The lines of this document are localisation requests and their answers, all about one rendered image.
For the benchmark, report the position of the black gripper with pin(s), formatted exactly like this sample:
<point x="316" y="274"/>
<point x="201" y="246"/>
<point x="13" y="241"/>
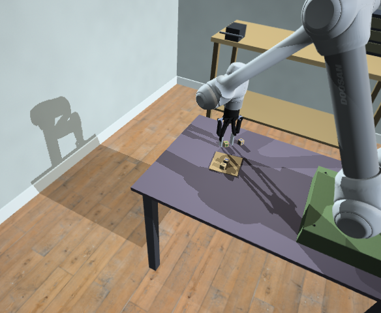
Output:
<point x="229" y="117"/>

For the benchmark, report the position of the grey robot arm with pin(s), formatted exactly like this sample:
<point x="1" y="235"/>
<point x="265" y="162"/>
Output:
<point x="339" y="30"/>

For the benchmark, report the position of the tan flat mat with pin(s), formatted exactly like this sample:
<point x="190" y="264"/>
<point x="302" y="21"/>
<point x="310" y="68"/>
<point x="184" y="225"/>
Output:
<point x="231" y="169"/>

